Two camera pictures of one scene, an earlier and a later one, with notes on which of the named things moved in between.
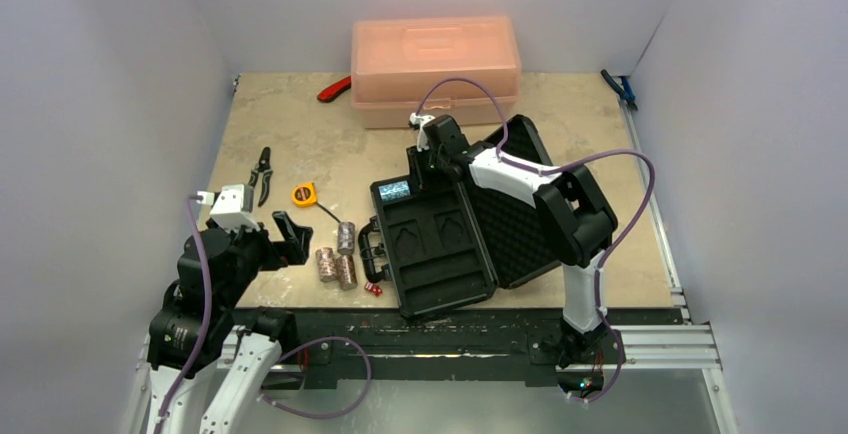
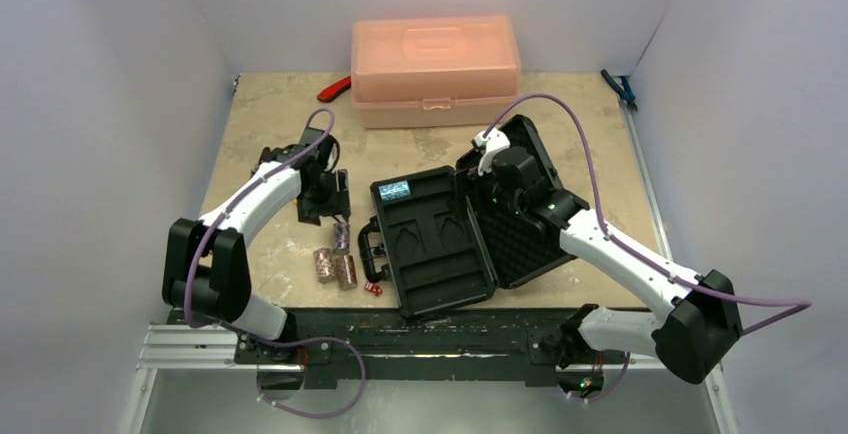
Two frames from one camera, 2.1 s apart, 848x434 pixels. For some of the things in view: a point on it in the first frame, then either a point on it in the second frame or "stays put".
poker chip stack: (346, 237) stays put
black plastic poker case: (447, 242) stays put
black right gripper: (436, 152) -> (499, 170)
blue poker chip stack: (395, 190) stays put
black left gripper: (295, 237) -> (335, 205)
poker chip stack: (347, 271) stays put
